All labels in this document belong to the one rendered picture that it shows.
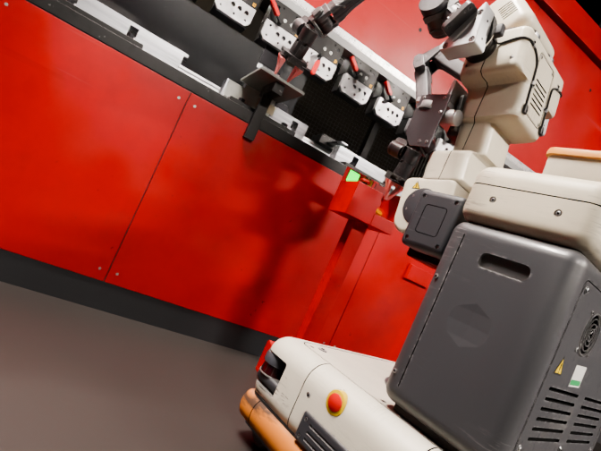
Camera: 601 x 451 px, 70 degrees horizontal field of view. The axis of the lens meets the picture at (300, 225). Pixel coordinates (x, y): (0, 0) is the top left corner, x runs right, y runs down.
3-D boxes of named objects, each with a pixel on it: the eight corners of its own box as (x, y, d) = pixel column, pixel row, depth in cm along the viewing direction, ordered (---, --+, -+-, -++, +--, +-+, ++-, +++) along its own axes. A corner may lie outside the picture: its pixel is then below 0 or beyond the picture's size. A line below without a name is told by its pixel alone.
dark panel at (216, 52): (55, 31, 186) (97, -59, 187) (55, 32, 188) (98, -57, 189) (275, 149, 234) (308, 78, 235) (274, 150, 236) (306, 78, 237)
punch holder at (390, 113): (373, 112, 193) (388, 79, 193) (363, 113, 201) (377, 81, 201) (397, 127, 199) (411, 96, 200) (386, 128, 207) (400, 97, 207)
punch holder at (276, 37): (258, 36, 167) (276, -3, 168) (252, 40, 175) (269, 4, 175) (291, 56, 174) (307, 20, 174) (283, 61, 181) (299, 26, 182)
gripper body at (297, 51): (279, 49, 156) (291, 31, 153) (302, 64, 161) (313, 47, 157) (282, 55, 151) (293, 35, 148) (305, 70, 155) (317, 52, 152)
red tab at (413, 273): (406, 278, 199) (412, 264, 199) (403, 276, 201) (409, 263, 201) (428, 288, 205) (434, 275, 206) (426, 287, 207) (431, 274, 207)
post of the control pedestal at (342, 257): (293, 357, 152) (355, 219, 154) (289, 351, 158) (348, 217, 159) (308, 362, 154) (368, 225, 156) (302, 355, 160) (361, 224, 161)
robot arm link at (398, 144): (427, 131, 149) (435, 146, 155) (404, 121, 157) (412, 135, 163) (404, 157, 149) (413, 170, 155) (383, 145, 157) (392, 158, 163)
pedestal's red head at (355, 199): (344, 212, 147) (366, 165, 147) (327, 209, 162) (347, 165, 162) (391, 235, 153) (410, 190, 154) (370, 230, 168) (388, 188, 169)
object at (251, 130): (250, 135, 150) (275, 80, 151) (240, 137, 163) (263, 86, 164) (260, 140, 152) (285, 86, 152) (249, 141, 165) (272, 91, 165)
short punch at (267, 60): (257, 66, 172) (266, 45, 173) (256, 67, 174) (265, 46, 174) (278, 79, 177) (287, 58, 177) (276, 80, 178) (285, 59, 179)
